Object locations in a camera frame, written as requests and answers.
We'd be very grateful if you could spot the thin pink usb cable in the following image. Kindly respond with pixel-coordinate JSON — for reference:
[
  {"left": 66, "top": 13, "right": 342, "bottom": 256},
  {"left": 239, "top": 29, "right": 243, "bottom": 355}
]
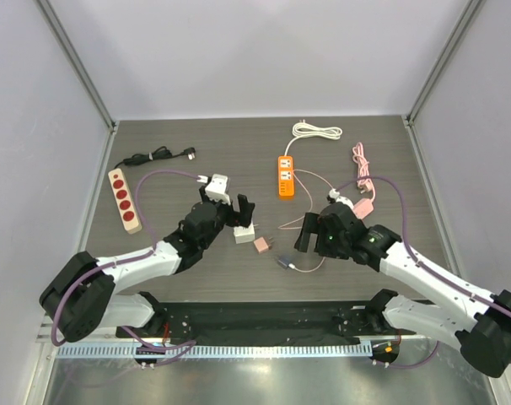
[{"left": 277, "top": 168, "right": 336, "bottom": 274}]

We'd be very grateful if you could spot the beige red power strip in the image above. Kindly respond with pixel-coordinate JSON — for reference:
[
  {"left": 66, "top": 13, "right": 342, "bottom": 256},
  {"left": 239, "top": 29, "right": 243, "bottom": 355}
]
[{"left": 108, "top": 168, "right": 142, "bottom": 235}]

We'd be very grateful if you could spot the aluminium frame post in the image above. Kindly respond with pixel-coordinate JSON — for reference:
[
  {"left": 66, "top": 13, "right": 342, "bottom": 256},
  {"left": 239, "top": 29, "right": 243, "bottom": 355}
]
[
  {"left": 405, "top": 0, "right": 488, "bottom": 127},
  {"left": 35, "top": 0, "right": 118, "bottom": 132}
]

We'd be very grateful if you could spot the black power strip cable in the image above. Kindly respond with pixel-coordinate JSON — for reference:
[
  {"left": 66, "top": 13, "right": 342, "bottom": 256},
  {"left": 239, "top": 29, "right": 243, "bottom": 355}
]
[{"left": 114, "top": 145, "right": 198, "bottom": 169}]

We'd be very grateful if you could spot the white coiled cable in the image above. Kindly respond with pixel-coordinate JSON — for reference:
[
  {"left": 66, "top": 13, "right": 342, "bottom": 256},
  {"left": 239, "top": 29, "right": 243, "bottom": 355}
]
[{"left": 283, "top": 120, "right": 344, "bottom": 157}]

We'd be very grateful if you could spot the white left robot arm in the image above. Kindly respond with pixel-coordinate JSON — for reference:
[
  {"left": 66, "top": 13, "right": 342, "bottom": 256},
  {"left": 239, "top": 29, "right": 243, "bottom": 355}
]
[{"left": 39, "top": 174, "right": 256, "bottom": 347}]

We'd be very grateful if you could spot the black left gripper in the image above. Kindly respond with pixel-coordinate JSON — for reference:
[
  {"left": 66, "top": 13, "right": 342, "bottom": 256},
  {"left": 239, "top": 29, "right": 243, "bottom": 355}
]
[{"left": 199, "top": 186, "right": 254, "bottom": 250}]

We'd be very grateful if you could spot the pink plug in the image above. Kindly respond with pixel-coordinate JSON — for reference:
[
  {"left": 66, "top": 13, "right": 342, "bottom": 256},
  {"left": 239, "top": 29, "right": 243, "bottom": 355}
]
[{"left": 253, "top": 236, "right": 274, "bottom": 254}]

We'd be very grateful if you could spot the white cube socket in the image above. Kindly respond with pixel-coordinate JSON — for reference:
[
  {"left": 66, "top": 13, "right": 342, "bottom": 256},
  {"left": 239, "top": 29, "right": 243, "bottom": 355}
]
[{"left": 233, "top": 223, "right": 256, "bottom": 244}]

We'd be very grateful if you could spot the left aluminium frame post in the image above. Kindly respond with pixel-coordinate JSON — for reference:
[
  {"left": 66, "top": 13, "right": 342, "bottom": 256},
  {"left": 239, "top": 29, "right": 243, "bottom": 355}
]
[{"left": 35, "top": 0, "right": 118, "bottom": 132}]

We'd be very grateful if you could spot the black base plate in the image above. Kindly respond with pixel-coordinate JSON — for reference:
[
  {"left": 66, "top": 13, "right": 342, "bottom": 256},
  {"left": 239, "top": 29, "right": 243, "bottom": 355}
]
[{"left": 132, "top": 300, "right": 411, "bottom": 341}]

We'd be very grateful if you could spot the grey blue usb charger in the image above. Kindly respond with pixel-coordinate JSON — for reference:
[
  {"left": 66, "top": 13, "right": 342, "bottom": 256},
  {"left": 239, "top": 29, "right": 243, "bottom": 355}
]
[{"left": 276, "top": 256, "right": 297, "bottom": 271}]

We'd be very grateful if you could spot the aluminium front rail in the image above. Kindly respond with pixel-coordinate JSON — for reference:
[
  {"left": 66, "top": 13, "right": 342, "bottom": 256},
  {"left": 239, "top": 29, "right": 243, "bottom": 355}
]
[{"left": 35, "top": 303, "right": 500, "bottom": 343}]

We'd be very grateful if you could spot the white slotted cable duct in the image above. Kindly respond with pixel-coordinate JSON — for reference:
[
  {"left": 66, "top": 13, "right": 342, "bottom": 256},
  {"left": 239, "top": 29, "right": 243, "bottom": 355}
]
[{"left": 56, "top": 341, "right": 373, "bottom": 359}]

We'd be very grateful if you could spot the pink power strip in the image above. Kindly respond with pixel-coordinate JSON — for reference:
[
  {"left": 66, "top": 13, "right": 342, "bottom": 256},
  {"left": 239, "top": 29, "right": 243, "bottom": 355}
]
[{"left": 352, "top": 198, "right": 374, "bottom": 219}]

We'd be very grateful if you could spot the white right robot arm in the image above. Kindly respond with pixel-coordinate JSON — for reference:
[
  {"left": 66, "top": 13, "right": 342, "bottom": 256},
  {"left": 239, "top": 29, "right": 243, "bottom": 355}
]
[{"left": 294, "top": 202, "right": 511, "bottom": 378}]

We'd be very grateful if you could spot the right aluminium frame post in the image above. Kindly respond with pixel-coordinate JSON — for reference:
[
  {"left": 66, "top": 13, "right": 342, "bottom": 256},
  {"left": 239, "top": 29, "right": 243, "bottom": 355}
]
[{"left": 405, "top": 0, "right": 488, "bottom": 127}]

